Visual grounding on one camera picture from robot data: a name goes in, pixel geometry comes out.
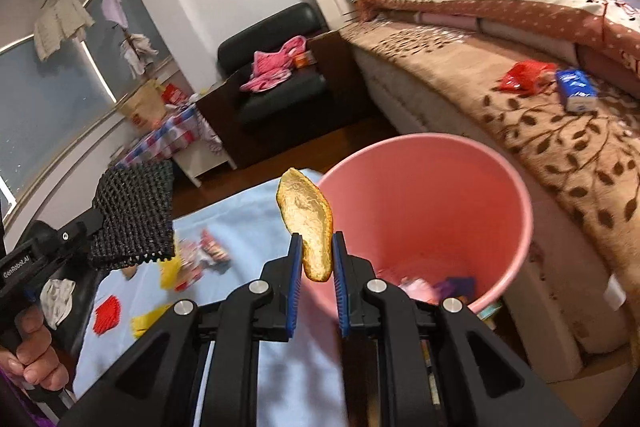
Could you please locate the hanging clothes bundle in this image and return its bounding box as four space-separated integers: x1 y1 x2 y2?
119 34 159 78

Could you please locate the light blue floral cloth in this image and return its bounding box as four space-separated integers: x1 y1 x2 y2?
72 169 352 427

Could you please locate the green box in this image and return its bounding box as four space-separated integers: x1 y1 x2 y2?
477 301 504 324

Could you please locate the yellow foam net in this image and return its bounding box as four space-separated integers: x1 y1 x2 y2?
158 256 184 291

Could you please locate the red patterned white cloth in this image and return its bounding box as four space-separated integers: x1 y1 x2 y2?
199 111 224 154

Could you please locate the pink bucket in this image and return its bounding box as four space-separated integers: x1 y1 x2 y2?
299 132 534 324

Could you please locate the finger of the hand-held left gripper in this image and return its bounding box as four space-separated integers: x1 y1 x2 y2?
60 207 107 255

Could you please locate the checked tablecloth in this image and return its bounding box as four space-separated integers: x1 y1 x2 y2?
114 101 211 173

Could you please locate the yellow wrapper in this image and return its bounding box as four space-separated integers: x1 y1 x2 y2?
130 304 174 339

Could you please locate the beige hanging towel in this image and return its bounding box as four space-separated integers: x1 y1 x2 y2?
33 0 95 60

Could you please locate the polka dot quilt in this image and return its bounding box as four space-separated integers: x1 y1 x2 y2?
357 0 640 98

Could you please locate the red foam net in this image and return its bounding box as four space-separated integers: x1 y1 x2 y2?
93 295 123 336

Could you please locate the purple plastic bag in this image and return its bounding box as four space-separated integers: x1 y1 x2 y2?
437 276 476 299

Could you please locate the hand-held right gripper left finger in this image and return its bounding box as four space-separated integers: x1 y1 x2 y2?
57 232 306 427

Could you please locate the clear red-printed wrapper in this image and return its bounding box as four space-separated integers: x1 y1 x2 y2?
174 229 234 291

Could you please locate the pale pink hanging garment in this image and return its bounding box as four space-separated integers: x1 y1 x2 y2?
101 0 130 28

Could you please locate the red snack packet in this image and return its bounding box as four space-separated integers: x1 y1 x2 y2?
497 61 557 97

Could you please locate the black foam net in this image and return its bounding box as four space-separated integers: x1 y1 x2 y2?
89 160 176 271

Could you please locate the white table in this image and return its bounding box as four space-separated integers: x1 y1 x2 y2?
172 142 238 188

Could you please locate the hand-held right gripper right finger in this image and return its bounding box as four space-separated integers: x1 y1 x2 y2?
331 231 583 427

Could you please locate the person's left hand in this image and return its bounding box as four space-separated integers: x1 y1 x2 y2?
0 306 69 394

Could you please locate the blue tissue packet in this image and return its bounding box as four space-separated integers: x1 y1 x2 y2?
554 67 599 114

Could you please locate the black leather armchair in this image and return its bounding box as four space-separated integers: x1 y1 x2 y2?
195 2 382 170

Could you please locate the crumpled white tissue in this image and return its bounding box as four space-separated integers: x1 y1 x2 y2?
39 279 76 329

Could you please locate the yellow fruit peel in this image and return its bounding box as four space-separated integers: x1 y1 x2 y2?
276 167 335 283

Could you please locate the brown paper bag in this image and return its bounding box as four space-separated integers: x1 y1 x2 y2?
117 79 166 130

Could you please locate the bed with brown blanket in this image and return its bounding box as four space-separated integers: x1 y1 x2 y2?
349 51 632 384

